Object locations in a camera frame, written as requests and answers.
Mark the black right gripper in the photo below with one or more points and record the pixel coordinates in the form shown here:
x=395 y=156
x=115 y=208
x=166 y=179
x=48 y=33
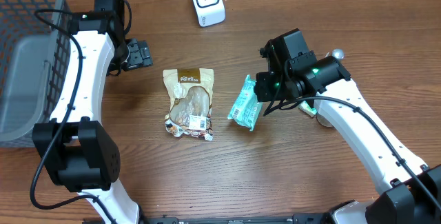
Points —
x=261 y=87

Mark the white barcode scanner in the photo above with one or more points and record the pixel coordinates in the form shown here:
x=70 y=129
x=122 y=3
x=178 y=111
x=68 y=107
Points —
x=209 y=12

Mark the grey plastic mesh basket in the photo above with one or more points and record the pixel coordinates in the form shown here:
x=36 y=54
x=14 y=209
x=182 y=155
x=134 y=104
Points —
x=34 y=61

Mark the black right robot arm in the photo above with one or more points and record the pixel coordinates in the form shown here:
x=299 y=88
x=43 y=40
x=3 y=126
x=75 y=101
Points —
x=408 y=189

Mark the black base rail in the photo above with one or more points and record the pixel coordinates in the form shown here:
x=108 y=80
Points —
x=241 y=220

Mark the teal white tissue packet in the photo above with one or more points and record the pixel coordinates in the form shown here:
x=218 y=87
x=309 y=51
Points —
x=304 y=106

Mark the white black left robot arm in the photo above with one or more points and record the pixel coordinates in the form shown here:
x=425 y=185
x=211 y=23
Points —
x=74 y=147

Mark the green lid white jar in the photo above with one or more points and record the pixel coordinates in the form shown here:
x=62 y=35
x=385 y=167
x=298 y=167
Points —
x=323 y=121

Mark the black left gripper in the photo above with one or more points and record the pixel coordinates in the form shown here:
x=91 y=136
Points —
x=142 y=56

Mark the yellow liquid bottle silver cap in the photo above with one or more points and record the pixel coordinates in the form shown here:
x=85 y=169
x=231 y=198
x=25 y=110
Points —
x=338 y=53

